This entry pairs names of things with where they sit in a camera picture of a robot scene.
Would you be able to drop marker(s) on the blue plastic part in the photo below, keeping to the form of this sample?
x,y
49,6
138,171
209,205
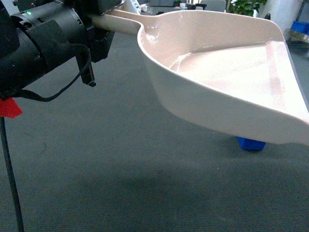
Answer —
x,y
248,144

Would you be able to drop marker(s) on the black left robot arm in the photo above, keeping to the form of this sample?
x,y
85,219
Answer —
x,y
37,40

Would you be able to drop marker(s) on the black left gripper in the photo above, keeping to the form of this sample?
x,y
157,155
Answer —
x,y
98,41

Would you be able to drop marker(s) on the beige plastic dustpan tray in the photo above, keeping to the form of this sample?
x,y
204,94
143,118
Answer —
x,y
226,72

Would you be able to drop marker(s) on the green potted plant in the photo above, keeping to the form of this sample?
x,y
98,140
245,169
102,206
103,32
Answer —
x,y
245,7

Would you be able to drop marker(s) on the grey table mat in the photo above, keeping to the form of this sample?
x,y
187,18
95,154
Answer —
x,y
110,158

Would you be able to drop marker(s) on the blue bin on shelf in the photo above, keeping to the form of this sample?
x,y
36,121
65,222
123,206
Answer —
x,y
301,27

